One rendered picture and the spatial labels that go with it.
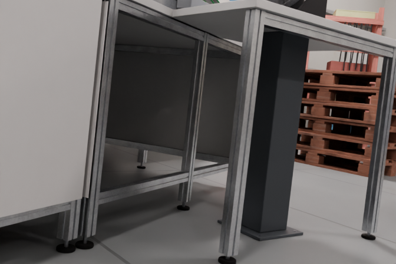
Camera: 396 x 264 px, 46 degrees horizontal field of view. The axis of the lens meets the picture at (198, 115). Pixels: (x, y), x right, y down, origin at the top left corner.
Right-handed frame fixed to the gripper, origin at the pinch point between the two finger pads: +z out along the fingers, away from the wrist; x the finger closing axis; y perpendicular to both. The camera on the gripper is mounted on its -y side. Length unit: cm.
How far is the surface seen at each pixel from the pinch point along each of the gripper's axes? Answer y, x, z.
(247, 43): 47, -52, 33
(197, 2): 7.5, -12.9, 11.5
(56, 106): 6, -92, 59
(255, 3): 50, -56, 21
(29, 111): 6, -102, 61
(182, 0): 3.1, -18.4, 12.1
